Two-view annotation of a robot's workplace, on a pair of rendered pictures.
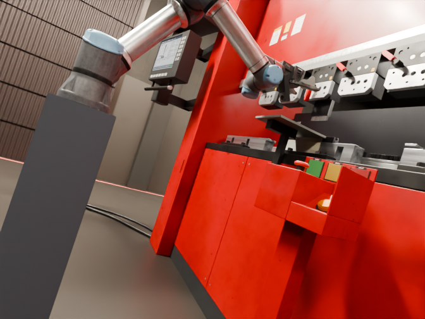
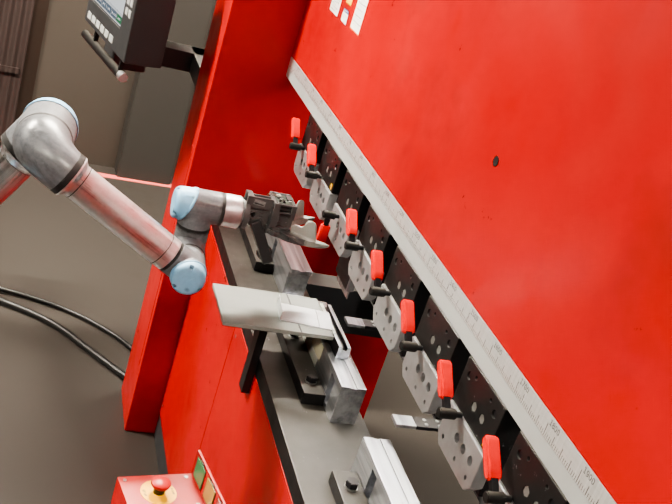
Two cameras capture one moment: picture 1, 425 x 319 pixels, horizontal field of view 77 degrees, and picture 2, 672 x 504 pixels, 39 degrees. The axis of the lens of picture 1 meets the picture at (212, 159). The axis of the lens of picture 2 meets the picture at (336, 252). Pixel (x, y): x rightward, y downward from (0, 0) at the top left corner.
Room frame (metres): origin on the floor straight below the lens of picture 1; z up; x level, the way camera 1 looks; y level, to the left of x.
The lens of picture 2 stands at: (-0.81, -0.51, 2.01)
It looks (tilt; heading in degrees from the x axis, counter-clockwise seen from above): 22 degrees down; 4
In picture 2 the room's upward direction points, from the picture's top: 18 degrees clockwise
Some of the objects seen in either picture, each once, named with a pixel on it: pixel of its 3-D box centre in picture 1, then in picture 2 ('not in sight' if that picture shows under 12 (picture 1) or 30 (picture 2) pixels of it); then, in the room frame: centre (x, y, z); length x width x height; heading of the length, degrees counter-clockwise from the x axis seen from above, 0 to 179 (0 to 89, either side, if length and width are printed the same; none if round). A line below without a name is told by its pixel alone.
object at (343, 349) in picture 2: (317, 140); (333, 330); (1.22, -0.43, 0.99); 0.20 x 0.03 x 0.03; 25
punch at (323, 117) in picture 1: (321, 111); (347, 271); (1.25, -0.42, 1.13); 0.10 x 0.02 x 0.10; 25
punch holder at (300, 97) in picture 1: (296, 90); (339, 183); (1.45, -0.32, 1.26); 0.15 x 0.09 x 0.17; 25
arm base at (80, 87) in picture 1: (88, 91); not in sight; (0.82, 0.43, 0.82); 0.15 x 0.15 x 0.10
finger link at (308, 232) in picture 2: (311, 83); (310, 233); (1.18, -0.31, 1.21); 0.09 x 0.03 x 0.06; 79
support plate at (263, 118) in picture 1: (289, 126); (272, 311); (1.18, -0.28, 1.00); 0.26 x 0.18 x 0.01; 115
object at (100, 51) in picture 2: (158, 85); (104, 47); (2.15, 0.60, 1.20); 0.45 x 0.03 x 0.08; 39
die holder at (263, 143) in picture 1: (246, 144); (280, 244); (1.75, -0.18, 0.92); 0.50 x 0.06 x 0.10; 25
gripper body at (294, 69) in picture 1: (288, 75); (267, 214); (1.20, -0.21, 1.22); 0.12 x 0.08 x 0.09; 115
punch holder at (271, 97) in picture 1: (274, 93); (321, 154); (1.63, -0.23, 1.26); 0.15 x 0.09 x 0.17; 25
